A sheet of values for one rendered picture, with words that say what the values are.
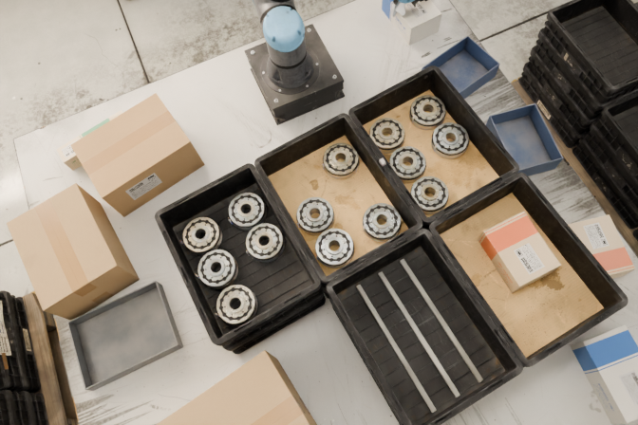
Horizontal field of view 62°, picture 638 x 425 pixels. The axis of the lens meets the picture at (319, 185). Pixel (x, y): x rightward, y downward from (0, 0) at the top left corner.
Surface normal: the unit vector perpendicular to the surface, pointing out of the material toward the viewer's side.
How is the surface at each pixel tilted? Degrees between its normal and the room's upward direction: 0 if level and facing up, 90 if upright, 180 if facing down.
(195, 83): 0
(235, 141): 0
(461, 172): 0
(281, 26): 10
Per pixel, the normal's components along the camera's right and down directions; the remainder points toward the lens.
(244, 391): -0.07, -0.40
